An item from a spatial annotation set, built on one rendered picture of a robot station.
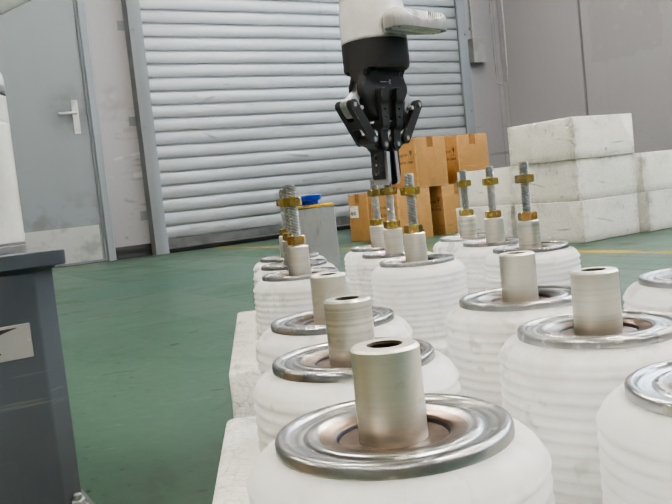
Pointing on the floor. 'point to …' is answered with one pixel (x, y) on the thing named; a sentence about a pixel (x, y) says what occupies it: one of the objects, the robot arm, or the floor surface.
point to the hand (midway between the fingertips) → (386, 168)
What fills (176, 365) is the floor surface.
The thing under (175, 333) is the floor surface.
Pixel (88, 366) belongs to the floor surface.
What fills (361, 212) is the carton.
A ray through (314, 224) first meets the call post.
